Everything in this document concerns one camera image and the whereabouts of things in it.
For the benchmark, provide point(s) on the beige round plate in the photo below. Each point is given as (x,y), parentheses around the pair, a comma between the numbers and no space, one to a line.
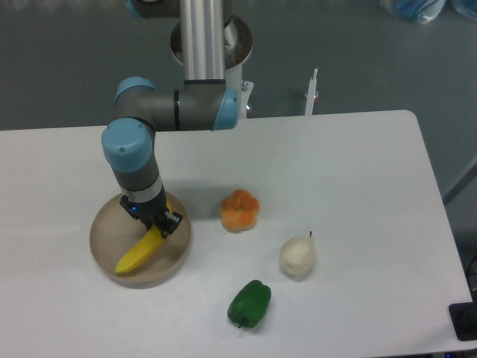
(114,232)

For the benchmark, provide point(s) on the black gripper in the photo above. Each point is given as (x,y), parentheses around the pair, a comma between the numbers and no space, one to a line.
(155,210)

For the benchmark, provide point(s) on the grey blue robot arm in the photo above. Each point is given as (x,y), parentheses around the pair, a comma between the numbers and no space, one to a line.
(205,103)

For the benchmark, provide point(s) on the white pear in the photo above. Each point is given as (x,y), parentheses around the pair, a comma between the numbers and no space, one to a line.
(297,256)

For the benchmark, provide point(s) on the black device at table edge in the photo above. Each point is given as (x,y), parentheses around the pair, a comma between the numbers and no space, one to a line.
(463,316)

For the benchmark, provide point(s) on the grey table leg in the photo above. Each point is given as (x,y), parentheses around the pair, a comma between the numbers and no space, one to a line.
(464,177)

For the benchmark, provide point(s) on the orange bread roll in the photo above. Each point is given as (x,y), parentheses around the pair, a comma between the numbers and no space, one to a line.
(239,211)

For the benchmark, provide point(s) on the white bracket post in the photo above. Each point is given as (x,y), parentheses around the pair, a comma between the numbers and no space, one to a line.
(311,94)

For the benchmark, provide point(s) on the blue plastic bag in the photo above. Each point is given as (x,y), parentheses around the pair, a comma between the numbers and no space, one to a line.
(465,8)
(415,11)

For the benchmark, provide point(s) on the yellow banana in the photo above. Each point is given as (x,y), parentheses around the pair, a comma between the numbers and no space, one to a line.
(140,252)

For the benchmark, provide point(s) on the green bell pepper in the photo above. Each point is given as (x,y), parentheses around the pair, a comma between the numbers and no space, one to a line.
(249,306)

